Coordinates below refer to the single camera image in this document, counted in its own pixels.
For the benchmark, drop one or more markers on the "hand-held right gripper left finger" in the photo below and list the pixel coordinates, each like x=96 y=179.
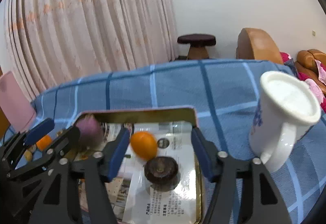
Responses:
x=119 y=155

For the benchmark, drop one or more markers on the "blue checked cloth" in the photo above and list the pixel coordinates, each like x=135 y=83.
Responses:
x=178 y=86

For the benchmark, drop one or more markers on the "orange tangerine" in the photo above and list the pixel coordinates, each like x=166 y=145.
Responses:
x=144 y=144
x=43 y=143

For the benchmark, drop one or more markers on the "small yellow-brown fruit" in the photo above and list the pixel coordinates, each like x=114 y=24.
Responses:
x=28 y=155

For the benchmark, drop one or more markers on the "white floral mug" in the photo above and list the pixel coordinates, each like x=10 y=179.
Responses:
x=275 y=132

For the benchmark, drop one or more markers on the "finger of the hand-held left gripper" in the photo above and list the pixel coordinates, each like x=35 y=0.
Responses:
x=65 y=141
x=38 y=133

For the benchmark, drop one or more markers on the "dark round wooden stool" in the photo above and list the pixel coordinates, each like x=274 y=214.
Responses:
x=196 y=43

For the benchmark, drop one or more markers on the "pink cylindrical appliance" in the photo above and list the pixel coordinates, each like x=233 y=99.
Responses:
x=12 y=102

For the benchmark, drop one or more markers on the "gold metal tin box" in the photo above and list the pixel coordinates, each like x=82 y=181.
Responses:
x=152 y=115

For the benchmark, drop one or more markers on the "brown chair back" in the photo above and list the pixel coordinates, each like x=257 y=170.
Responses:
x=254 y=46

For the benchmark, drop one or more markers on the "purple round fruit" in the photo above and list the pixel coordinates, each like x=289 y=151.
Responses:
x=90 y=130

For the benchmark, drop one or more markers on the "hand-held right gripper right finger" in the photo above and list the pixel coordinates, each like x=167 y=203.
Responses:
x=201 y=156

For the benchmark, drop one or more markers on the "brown leather sofa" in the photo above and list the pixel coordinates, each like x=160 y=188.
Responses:
x=308 y=60

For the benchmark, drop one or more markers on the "pink patterned curtain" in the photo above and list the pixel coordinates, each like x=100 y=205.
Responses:
x=89 y=23

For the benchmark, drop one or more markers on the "dark brown round fruit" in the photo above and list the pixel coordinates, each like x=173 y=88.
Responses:
x=161 y=170

